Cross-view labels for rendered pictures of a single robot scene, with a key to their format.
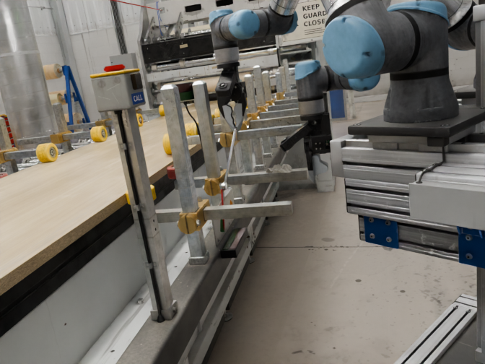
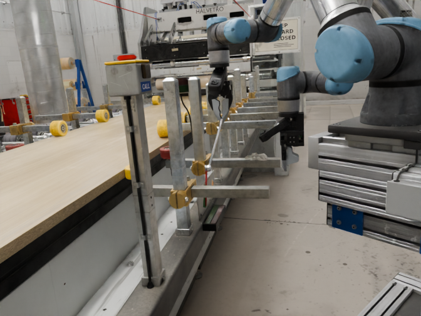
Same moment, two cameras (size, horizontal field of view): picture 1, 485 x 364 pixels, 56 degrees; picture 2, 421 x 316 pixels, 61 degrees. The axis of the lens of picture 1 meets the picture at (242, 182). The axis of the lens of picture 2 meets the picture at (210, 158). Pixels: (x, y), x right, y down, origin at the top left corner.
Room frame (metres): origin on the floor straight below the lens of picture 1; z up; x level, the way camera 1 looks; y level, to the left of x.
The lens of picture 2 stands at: (0.11, 0.05, 1.20)
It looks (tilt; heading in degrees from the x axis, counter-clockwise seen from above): 14 degrees down; 0
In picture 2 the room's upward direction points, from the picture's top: 4 degrees counter-clockwise
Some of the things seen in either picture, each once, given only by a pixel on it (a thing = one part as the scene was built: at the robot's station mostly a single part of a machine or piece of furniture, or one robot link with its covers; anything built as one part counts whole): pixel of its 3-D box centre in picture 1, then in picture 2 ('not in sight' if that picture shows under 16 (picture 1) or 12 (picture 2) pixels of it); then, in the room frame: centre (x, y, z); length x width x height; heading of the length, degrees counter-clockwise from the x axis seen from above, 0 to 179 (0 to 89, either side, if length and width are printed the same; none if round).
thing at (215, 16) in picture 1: (224, 29); (218, 34); (1.43, -0.01, 1.30); 0.09 x 0.08 x 0.11; 27
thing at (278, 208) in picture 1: (212, 213); (198, 192); (1.17, 0.09, 0.82); 0.43 x 0.03 x 0.04; 76
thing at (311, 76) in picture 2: (343, 76); (318, 81); (1.34, -0.34, 1.12); 0.11 x 0.11 x 0.08; 8
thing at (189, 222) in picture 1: (195, 216); (183, 193); (1.16, 0.14, 0.82); 0.13 x 0.06 x 0.05; 166
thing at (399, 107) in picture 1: (419, 93); (395, 100); (0.96, -0.40, 1.09); 0.15 x 0.15 x 0.10
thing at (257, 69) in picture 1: (263, 113); (239, 108); (2.35, -0.16, 0.94); 0.03 x 0.03 x 0.48; 76
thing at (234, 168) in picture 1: (231, 152); (214, 138); (1.62, 0.03, 0.89); 0.03 x 0.03 x 0.48; 76
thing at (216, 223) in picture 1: (224, 215); (207, 193); (1.35, 0.07, 0.75); 0.26 x 0.01 x 0.10; 166
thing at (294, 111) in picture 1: (258, 115); (235, 110); (2.15, -0.12, 0.95); 0.50 x 0.04 x 0.04; 76
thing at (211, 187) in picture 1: (216, 182); (201, 164); (1.40, 0.08, 0.85); 0.13 x 0.06 x 0.05; 166
